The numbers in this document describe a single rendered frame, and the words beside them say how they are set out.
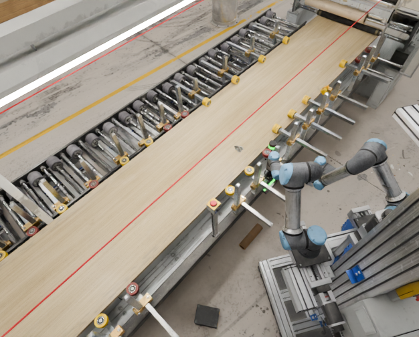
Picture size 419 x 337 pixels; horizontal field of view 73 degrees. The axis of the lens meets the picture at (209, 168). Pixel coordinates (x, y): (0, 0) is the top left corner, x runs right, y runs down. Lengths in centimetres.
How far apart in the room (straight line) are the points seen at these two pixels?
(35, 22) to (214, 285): 250
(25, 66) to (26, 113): 404
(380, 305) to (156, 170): 177
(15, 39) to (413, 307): 201
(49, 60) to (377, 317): 180
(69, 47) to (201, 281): 238
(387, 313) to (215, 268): 162
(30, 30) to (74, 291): 165
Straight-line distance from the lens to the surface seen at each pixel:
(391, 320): 184
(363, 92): 473
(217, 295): 290
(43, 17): 102
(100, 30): 109
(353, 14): 422
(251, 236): 299
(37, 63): 103
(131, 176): 246
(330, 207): 342
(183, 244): 239
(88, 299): 216
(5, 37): 100
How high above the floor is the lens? 285
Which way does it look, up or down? 55 degrees down
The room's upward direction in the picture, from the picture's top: 4 degrees counter-clockwise
